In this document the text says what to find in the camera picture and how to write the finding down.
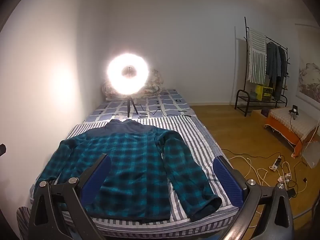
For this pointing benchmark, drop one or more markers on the grey white striped blanket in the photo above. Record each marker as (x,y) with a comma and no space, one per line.
(200,140)

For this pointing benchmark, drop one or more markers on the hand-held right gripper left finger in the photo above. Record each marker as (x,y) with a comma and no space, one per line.
(98,177)

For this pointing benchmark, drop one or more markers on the orange cloth covered table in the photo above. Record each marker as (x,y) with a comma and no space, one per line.
(287,136)

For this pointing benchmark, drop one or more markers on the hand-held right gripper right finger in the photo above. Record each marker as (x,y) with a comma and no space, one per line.
(226,180)

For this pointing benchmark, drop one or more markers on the black metal clothes rack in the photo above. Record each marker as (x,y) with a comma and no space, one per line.
(246,26)

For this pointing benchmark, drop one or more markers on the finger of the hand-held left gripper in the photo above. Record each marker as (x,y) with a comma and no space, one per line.
(2,150)

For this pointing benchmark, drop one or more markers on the yellow box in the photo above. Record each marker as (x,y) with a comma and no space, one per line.
(263,93)

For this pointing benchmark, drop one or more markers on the floral quilt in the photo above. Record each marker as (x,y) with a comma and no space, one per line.
(155,80)

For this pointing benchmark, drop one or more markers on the teal plaid fleece jacket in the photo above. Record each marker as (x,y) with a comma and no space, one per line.
(140,160)

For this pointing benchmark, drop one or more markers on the striped cloth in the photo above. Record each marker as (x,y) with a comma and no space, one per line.
(23,220)

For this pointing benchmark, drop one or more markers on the grey-blue hanging coat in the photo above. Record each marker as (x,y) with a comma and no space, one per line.
(272,65)

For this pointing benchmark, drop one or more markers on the wall painting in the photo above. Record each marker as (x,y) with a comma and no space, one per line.
(310,75)

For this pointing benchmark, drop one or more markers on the beige checked cloth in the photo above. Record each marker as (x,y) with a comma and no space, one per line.
(300,125)

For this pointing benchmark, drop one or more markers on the white reflector board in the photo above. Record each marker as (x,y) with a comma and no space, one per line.
(312,155)

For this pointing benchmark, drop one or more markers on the black device on table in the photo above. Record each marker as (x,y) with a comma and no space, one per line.
(294,111)

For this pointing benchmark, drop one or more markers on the dark hanging coat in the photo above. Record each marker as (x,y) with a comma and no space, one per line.
(282,75)

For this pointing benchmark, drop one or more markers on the white power strip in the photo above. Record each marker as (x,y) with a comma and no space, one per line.
(275,165)

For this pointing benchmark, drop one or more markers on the striped white grey towel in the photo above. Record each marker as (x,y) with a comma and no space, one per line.
(257,55)

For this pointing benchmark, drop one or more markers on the blue patterned bedsheet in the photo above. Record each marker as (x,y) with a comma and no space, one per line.
(172,100)

